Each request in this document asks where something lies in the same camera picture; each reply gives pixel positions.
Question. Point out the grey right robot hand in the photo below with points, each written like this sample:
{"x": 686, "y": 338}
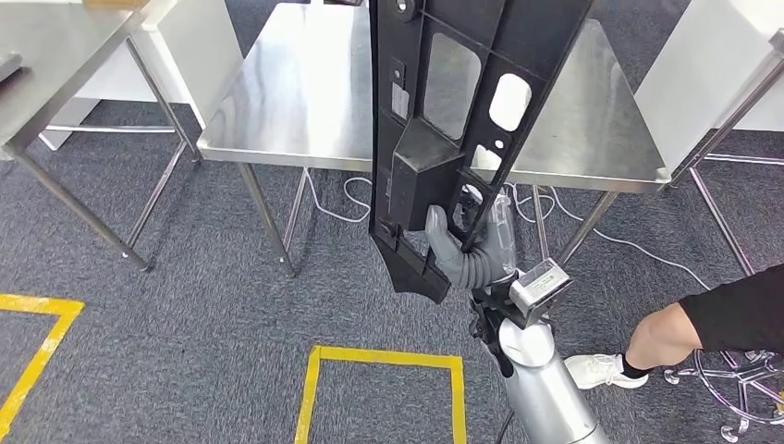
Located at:
{"x": 442, "y": 242}

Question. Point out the black plastic plate bracket part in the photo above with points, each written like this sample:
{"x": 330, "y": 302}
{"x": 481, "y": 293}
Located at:
{"x": 539, "y": 30}

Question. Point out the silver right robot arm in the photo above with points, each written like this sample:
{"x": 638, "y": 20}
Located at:
{"x": 545, "y": 398}

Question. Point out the stainless steel workbench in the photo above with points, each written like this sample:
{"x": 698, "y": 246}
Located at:
{"x": 294, "y": 92}

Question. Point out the person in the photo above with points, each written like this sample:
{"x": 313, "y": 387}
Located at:
{"x": 735, "y": 312}

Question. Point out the white partition panel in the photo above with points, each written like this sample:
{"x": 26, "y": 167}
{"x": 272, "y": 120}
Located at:
{"x": 196, "y": 55}
{"x": 704, "y": 61}

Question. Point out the chrome swivel stool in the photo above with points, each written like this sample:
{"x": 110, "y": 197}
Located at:
{"x": 753, "y": 356}

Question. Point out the grey metal tray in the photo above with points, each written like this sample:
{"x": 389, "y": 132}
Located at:
{"x": 9, "y": 66}

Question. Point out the black camera bracket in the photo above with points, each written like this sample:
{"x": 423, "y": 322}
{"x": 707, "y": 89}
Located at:
{"x": 490, "y": 318}

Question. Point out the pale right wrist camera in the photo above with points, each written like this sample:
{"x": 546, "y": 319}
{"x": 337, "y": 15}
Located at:
{"x": 539, "y": 288}

